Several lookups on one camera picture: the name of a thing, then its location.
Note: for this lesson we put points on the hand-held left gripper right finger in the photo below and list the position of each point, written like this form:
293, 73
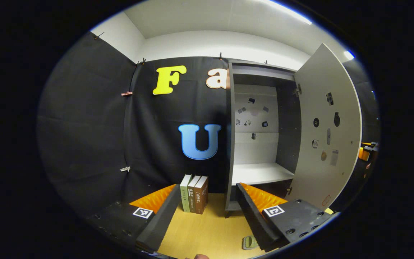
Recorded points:
255, 223

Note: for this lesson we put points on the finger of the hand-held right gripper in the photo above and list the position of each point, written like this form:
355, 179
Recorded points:
364, 153

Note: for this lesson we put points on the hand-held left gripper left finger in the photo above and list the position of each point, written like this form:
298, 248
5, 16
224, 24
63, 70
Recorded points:
156, 223

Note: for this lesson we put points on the beige cabinet door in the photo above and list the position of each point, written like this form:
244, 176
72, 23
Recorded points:
350, 144

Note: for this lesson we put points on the grey coaster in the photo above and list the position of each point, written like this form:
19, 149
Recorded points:
244, 248

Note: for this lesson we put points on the grey cabinet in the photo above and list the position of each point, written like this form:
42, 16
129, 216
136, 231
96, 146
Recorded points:
231, 144

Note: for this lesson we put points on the white cabinet shelf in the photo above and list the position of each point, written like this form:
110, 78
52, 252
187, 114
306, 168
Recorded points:
261, 172

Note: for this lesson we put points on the brown book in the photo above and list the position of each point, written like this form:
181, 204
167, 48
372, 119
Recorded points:
200, 198
191, 199

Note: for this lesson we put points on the white cloth clip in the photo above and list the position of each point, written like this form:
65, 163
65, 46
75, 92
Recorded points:
125, 168

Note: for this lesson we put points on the small ceiling light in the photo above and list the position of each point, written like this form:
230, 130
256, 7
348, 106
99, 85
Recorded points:
349, 55

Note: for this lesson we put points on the black backdrop cloth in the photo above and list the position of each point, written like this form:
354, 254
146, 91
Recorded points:
84, 126

